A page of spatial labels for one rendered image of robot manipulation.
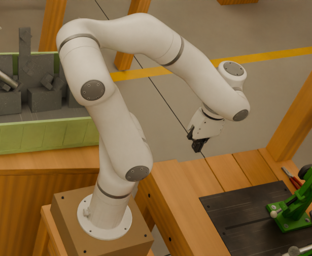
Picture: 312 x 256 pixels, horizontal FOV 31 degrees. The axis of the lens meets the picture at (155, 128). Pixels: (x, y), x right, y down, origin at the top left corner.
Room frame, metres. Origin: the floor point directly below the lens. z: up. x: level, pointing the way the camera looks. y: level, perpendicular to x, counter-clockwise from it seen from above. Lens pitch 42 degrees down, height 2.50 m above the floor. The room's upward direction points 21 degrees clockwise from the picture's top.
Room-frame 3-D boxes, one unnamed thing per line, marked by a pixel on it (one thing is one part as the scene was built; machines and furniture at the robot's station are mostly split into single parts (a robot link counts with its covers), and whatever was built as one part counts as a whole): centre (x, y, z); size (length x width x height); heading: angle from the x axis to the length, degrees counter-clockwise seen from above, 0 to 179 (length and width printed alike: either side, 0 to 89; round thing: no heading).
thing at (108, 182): (1.22, 0.08, 1.25); 0.19 x 0.12 x 0.24; 33
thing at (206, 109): (1.32, -0.14, 1.47); 0.09 x 0.08 x 0.03; 129
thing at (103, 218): (1.19, 0.05, 1.04); 0.19 x 0.19 x 0.18
